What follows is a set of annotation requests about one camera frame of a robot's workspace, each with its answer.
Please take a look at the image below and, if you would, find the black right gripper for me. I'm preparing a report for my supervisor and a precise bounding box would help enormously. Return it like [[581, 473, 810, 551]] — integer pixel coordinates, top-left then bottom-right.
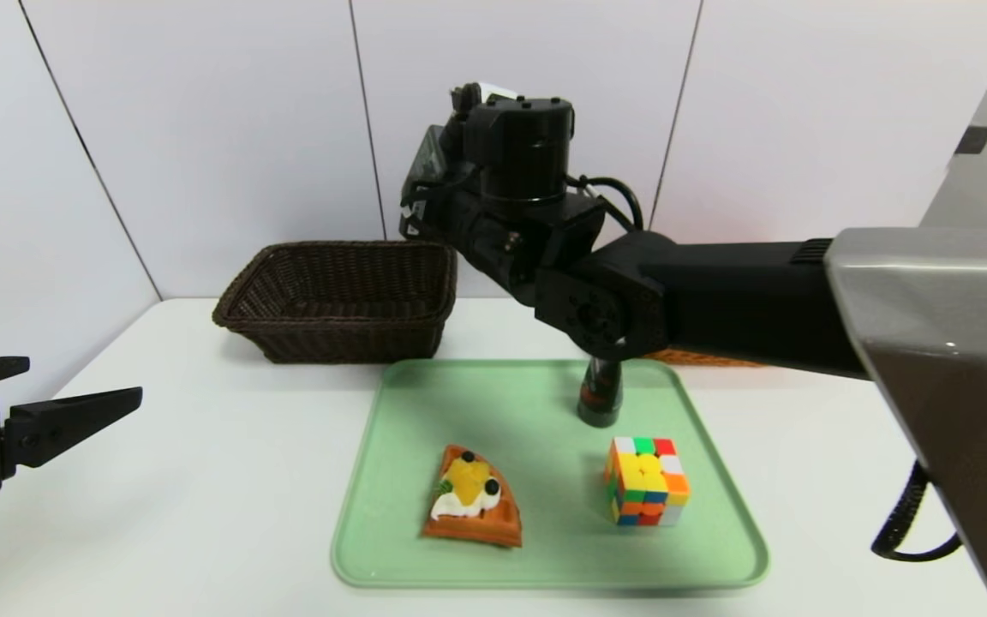
[[398, 123, 478, 245]]

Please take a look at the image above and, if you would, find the dark tube with red label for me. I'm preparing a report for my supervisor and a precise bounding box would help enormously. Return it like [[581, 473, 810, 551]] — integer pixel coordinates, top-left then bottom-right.
[[577, 358, 624, 428]]

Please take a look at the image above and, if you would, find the toy waffle with cream fruit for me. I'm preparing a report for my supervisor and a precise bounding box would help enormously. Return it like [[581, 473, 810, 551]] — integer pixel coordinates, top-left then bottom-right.
[[422, 444, 523, 548]]

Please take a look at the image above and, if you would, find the dark brown wicker basket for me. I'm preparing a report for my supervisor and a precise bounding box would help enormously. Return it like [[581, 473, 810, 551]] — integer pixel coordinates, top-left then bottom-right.
[[212, 241, 458, 364]]

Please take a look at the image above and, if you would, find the orange wicker basket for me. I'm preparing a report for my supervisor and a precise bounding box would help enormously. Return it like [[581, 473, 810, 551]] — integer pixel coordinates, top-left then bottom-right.
[[643, 346, 770, 369]]

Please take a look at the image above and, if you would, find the light green plastic tray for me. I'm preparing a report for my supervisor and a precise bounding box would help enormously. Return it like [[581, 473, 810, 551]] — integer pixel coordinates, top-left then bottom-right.
[[331, 358, 770, 590]]

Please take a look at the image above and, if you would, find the multicoloured puzzle cube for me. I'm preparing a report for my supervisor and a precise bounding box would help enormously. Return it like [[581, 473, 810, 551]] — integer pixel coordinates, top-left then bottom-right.
[[603, 436, 691, 527]]

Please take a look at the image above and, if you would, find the black coiled right arm cable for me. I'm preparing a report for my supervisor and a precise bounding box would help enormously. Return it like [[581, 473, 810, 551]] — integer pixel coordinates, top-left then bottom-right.
[[870, 458, 966, 563]]

